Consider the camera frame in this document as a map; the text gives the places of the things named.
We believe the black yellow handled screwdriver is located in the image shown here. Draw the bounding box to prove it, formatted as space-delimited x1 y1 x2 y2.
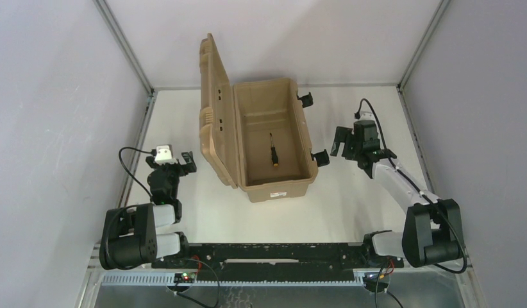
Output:
269 133 279 167

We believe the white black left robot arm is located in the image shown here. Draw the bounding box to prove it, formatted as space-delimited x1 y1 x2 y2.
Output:
99 148 197 270

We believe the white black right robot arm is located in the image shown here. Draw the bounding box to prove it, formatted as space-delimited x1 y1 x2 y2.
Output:
331 120 467 273

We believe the tan plastic toolbox bin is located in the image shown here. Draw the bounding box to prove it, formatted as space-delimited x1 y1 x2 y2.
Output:
199 34 319 203

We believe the black near toolbox latch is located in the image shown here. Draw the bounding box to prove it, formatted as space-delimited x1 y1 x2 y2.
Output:
311 149 330 167

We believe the black toolbox latch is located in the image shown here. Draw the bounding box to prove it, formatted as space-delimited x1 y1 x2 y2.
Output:
296 92 314 108
311 149 330 167

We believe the black far toolbox latch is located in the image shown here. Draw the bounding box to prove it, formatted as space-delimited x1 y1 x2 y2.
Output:
296 92 314 108

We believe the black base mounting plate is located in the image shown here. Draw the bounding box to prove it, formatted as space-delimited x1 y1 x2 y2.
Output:
151 243 388 280

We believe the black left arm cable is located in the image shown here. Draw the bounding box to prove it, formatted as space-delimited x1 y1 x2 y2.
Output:
118 146 158 201

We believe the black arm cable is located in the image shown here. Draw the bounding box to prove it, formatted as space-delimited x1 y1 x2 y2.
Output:
353 98 468 308
118 146 158 201

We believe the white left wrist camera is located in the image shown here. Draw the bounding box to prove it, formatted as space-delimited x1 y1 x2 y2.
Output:
153 144 176 165

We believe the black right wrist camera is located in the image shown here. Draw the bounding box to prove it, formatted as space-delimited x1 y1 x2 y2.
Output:
353 112 381 150

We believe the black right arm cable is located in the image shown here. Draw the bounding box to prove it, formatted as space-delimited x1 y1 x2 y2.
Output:
353 98 468 308

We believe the aluminium frame rail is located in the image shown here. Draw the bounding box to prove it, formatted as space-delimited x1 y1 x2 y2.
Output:
78 91 158 308

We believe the grey slotted cable duct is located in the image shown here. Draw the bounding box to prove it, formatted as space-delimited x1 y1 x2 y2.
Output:
101 271 365 287

